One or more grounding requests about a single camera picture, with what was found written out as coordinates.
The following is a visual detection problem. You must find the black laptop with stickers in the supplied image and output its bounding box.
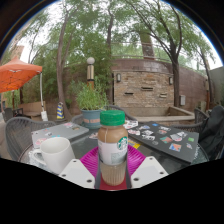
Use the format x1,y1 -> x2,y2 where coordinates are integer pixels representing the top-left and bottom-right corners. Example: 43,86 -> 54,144
123,120 -> 200,164

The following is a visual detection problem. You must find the grey electrical box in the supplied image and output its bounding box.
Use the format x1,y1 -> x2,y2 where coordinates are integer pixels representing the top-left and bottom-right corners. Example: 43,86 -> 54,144
179,94 -> 187,107

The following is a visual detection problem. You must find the blue yellow striped bollard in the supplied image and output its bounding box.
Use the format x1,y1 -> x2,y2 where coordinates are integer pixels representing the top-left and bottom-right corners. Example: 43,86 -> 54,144
56,101 -> 66,120

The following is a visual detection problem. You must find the orange patio canopy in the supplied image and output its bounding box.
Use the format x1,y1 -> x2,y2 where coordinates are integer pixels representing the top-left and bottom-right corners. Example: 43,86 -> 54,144
0,55 -> 44,94

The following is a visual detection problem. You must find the black jacket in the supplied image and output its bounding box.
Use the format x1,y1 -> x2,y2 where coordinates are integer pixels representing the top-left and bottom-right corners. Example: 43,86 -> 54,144
198,105 -> 224,161

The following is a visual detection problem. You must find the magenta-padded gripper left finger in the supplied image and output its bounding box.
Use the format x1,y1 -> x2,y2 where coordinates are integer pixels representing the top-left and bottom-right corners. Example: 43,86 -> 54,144
58,145 -> 101,190

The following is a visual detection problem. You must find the green plant in teal pot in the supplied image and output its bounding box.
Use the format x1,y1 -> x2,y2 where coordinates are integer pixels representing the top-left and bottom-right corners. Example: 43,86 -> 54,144
75,84 -> 109,130

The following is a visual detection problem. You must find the yellow card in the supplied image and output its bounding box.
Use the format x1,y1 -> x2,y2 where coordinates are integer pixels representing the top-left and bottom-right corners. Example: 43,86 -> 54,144
128,139 -> 142,150

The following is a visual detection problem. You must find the flat round red coaster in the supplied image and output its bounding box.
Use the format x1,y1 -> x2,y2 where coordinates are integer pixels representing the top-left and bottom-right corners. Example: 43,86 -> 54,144
99,178 -> 128,192

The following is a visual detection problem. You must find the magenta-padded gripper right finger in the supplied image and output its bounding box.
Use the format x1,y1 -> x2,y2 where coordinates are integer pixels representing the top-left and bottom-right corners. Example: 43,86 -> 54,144
125,144 -> 169,190

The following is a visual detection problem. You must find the white ceramic mug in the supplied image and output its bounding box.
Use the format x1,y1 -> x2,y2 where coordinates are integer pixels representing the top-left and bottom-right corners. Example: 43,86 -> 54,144
32,136 -> 76,175

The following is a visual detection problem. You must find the green-capped coffee drink bottle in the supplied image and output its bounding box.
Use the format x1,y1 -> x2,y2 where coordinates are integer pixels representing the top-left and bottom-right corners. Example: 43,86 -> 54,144
97,109 -> 129,187

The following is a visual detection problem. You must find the globe-topped lamp post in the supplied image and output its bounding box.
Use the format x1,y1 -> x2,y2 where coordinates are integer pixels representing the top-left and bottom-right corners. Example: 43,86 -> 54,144
86,56 -> 96,90

